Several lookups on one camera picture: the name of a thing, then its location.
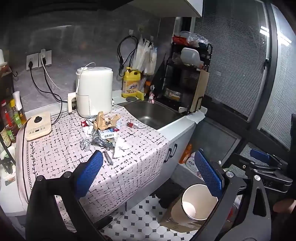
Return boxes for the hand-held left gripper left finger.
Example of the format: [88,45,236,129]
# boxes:
[25,150,109,241]

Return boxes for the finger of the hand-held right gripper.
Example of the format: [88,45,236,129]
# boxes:
[250,149,272,164]
[233,153,263,171]

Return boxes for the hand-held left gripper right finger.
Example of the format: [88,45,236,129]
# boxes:
[192,149,272,241]

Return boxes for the foil ball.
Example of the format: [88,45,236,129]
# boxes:
[80,138,92,151]

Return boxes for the brown paper cup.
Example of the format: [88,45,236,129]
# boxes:
[171,184,218,225]

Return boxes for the grey plastic wrapper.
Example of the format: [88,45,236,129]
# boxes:
[91,136,116,148]

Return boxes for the white tissue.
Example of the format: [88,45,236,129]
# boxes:
[112,139,131,159]

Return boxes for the brown paper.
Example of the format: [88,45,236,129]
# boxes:
[93,111,121,131]

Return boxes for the person's right hand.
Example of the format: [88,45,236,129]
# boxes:
[273,199,296,213]

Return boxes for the white laundry detergent bottle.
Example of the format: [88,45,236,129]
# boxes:
[186,155,200,172]

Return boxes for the orange cleaner bottle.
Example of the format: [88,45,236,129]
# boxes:
[179,144,193,164]

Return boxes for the patterned white tablecloth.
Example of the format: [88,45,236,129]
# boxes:
[15,104,171,232]

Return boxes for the white base cabinet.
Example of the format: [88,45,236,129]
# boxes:
[159,115,202,186]

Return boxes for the dark floor bag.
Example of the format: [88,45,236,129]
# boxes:
[159,189,179,209]

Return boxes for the white dish cloth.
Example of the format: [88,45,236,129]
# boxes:
[185,111,206,124]

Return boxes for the cardboard box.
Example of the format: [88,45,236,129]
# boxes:
[159,192,208,235]

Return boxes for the white air fryer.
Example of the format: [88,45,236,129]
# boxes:
[75,67,114,118]

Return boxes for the wooden cutting board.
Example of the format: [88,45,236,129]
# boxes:
[190,69,210,113]

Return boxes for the steel sink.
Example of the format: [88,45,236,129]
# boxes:
[119,100,185,131]

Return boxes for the green label oil bottle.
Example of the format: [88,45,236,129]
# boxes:
[10,100,22,130]

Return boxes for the dark sauce bottle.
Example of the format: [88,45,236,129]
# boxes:
[0,100,14,147]

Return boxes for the yellow detergent bottle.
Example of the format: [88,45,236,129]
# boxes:
[122,67,142,98]

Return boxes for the black dish rack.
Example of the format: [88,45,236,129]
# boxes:
[157,43,213,114]

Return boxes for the white spray bottle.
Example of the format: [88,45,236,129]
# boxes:
[12,91,27,125]

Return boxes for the white plastic container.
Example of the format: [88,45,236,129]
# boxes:
[180,47,200,67]

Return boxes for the black storage shelf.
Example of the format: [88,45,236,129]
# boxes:
[0,66,15,160]

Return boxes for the hanging plastic bags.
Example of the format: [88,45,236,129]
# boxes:
[132,37,158,76]

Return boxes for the clear plastic bag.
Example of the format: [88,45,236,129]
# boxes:
[180,30,209,47]

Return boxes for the red plastic bag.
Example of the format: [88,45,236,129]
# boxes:
[172,35,190,46]

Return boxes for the white power cable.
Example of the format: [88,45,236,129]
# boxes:
[42,57,96,93]

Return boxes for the black power cable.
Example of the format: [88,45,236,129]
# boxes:
[28,61,63,121]

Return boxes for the grey wall socket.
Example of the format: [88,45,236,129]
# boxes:
[39,49,52,67]
[26,53,39,70]

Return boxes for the hanging black cable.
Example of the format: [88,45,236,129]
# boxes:
[117,35,137,77]

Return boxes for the white wall cabinet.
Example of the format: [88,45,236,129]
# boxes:
[139,0,204,18]

